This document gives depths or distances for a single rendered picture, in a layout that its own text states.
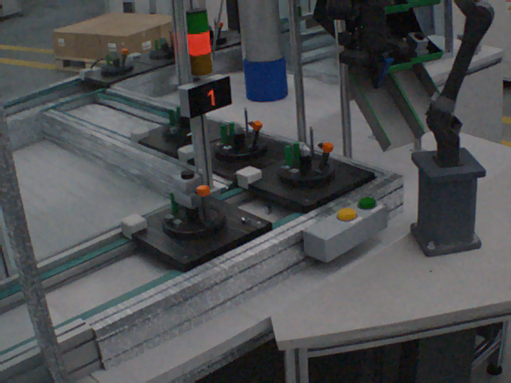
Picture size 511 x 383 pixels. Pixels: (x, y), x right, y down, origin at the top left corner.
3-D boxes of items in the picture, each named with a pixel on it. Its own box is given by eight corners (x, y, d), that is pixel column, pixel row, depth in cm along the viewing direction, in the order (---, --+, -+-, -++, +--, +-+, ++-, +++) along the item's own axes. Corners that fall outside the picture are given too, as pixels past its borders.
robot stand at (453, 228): (482, 248, 168) (486, 170, 160) (426, 257, 167) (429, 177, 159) (462, 221, 182) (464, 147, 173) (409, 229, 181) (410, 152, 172)
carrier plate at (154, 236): (273, 230, 167) (272, 221, 166) (184, 273, 153) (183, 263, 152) (203, 199, 184) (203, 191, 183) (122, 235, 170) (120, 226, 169)
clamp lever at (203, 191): (213, 219, 162) (209, 186, 159) (206, 222, 161) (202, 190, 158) (203, 214, 165) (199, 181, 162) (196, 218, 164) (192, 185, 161)
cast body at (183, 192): (208, 202, 164) (204, 172, 161) (192, 210, 162) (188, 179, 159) (184, 192, 170) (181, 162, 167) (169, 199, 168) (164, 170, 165)
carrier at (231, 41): (249, 43, 325) (247, 16, 319) (206, 56, 311) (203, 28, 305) (214, 37, 342) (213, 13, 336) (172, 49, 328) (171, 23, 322)
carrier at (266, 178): (375, 180, 186) (373, 132, 181) (307, 214, 172) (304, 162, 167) (306, 156, 203) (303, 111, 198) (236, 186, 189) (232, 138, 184)
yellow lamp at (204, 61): (216, 71, 172) (214, 51, 170) (199, 77, 169) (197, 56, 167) (203, 68, 175) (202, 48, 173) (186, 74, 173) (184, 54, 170)
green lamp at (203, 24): (213, 31, 168) (212, 11, 166) (195, 36, 165) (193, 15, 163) (200, 28, 171) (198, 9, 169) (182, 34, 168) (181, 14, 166)
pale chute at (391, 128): (418, 140, 198) (426, 132, 194) (382, 152, 192) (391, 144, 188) (369, 55, 205) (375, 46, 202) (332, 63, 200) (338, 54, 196)
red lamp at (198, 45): (214, 51, 170) (213, 31, 168) (197, 56, 167) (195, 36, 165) (202, 48, 173) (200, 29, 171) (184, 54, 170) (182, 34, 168)
